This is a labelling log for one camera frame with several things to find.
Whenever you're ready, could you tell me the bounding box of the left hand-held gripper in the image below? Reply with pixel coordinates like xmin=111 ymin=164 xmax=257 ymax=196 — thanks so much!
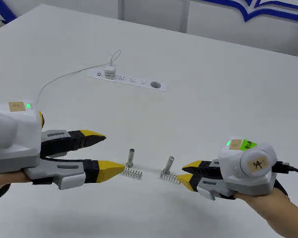
xmin=0 ymin=100 xmax=126 ymax=191

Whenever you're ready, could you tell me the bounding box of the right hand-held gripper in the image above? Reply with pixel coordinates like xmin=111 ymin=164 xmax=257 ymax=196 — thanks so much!
xmin=176 ymin=135 xmax=279 ymax=201

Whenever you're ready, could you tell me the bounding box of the small metal coil spring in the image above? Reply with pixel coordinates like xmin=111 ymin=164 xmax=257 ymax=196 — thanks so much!
xmin=121 ymin=166 xmax=143 ymax=179
xmin=159 ymin=171 xmax=181 ymax=185

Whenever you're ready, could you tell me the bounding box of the metal pin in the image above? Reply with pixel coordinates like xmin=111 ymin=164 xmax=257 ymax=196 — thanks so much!
xmin=163 ymin=155 xmax=175 ymax=174
xmin=125 ymin=148 xmax=138 ymax=168

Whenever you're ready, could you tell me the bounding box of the person's left forearm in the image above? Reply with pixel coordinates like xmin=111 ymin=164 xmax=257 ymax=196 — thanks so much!
xmin=0 ymin=170 xmax=32 ymax=199

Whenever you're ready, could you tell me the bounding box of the person's right forearm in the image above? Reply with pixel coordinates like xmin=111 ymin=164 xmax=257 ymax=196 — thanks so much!
xmin=234 ymin=188 xmax=298 ymax=238

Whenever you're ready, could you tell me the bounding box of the white cube charger plug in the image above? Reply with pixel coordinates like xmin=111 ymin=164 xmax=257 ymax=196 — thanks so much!
xmin=103 ymin=64 xmax=116 ymax=79

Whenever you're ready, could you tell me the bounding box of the white recessed power strip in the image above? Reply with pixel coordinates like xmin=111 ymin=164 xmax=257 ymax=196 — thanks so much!
xmin=86 ymin=67 xmax=168 ymax=93

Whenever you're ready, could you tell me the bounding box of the black right wrist strap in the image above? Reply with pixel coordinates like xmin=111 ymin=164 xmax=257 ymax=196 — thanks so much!
xmin=273 ymin=179 xmax=289 ymax=199

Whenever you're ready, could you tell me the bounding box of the thin white charger cable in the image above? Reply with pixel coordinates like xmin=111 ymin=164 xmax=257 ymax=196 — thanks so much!
xmin=35 ymin=49 xmax=122 ymax=105

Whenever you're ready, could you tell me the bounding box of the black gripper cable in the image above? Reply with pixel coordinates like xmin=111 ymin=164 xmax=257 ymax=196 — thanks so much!
xmin=273 ymin=161 xmax=298 ymax=182

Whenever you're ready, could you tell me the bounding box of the blue white wall emblem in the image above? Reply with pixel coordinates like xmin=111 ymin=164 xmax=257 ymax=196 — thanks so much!
xmin=203 ymin=0 xmax=298 ymax=24

